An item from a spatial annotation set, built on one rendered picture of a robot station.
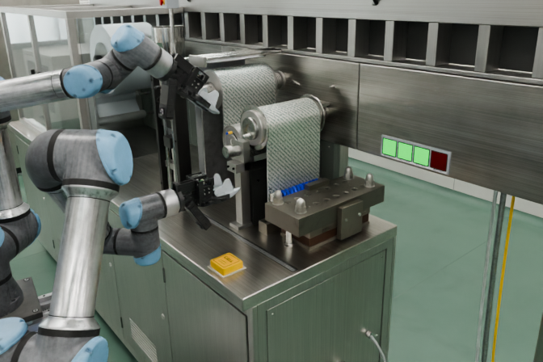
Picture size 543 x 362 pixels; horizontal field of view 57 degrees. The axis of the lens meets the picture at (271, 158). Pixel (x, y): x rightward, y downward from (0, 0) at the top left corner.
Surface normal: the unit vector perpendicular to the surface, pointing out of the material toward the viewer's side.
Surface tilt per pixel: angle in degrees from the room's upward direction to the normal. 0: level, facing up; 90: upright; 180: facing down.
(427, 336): 0
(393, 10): 90
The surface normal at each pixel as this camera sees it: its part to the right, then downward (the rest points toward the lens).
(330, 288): 0.64, 0.24
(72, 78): -0.12, 0.33
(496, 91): -0.77, 0.22
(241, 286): -0.02, -0.95
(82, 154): -0.13, -0.24
